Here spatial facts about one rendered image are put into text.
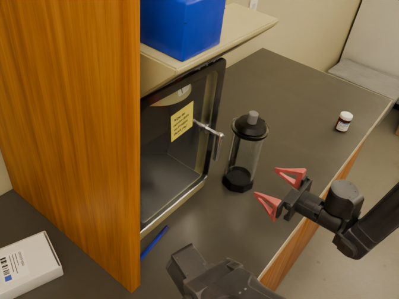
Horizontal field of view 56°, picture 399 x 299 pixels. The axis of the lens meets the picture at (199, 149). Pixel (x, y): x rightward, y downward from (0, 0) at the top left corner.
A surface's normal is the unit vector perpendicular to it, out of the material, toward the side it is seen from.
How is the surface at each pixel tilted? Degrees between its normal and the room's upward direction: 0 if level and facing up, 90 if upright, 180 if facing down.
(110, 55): 90
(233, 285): 45
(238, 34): 0
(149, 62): 90
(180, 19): 90
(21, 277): 0
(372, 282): 0
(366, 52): 90
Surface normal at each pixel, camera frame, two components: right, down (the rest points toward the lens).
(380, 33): -0.62, 0.46
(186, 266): -0.07, -0.74
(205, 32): 0.78, 0.46
